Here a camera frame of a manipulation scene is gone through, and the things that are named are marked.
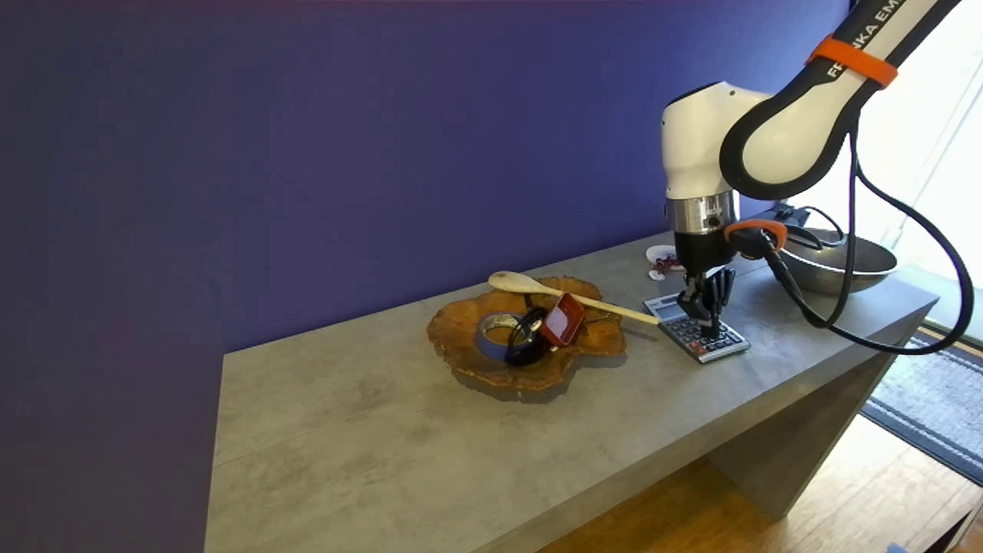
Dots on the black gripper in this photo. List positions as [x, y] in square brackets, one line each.
[703, 252]

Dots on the grey desk calculator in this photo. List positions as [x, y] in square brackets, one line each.
[722, 341]

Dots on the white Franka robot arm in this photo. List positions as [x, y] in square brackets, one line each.
[717, 133]

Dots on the small red figure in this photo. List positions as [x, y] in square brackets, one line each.
[666, 263]

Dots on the small white round token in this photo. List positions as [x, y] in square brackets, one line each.
[654, 274]

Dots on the white round fan-pattern disc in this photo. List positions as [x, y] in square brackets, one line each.
[654, 249]

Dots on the small red square box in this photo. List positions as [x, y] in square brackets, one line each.
[561, 321]

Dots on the round metal bowl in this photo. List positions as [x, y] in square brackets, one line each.
[871, 266]

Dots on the light wooden spoon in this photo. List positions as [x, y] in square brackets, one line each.
[512, 282]

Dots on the silver tape roll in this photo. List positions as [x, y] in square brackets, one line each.
[491, 333]

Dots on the grey doormat with dark border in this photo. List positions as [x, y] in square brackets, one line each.
[939, 393]

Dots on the grey concrete-look cabinet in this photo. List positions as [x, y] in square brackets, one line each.
[409, 463]

